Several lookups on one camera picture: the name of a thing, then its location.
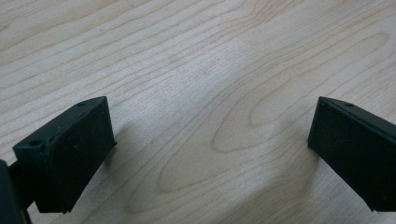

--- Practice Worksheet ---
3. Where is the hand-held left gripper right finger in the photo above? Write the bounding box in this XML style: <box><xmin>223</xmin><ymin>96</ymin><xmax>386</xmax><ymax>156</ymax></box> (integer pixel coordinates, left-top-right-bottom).
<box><xmin>307</xmin><ymin>96</ymin><xmax>396</xmax><ymax>213</ymax></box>

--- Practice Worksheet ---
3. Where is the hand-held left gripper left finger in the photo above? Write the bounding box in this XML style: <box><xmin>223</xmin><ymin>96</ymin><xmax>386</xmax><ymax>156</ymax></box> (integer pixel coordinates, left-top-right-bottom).
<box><xmin>12</xmin><ymin>96</ymin><xmax>118</xmax><ymax>215</ymax></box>

